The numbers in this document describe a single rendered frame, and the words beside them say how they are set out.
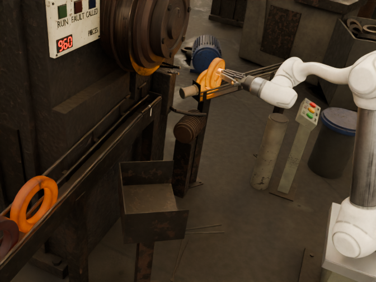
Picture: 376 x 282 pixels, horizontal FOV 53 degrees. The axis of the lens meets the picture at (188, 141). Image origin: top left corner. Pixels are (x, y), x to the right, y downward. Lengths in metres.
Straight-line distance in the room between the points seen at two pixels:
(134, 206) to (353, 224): 0.80
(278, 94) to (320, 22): 2.37
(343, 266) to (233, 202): 0.90
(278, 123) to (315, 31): 2.00
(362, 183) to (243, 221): 0.98
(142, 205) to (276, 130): 1.13
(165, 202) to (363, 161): 0.71
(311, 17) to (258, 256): 2.66
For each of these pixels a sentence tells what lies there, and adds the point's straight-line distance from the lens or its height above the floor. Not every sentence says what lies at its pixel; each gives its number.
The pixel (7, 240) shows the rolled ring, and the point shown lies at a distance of 1.27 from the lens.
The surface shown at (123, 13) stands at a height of 1.17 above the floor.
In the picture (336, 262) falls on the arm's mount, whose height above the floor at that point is 0.40.
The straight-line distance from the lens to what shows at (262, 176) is 2.45.
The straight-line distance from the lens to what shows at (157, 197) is 1.42.
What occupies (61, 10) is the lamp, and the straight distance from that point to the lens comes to 1.29.
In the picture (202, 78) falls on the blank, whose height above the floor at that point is 0.75.
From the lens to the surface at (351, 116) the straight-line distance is 2.80.
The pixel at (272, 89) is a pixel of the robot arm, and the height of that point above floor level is 0.86.
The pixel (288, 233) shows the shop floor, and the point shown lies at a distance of 2.31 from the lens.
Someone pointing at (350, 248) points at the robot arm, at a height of 0.57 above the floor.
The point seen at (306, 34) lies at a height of 0.50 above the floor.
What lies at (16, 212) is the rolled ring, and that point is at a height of 0.72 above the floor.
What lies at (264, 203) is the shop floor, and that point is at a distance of 2.43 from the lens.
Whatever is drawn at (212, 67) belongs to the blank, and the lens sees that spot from 1.84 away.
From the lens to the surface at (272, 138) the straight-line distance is 2.29.
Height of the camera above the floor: 1.56
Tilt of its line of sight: 33 degrees down
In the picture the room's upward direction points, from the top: 9 degrees clockwise
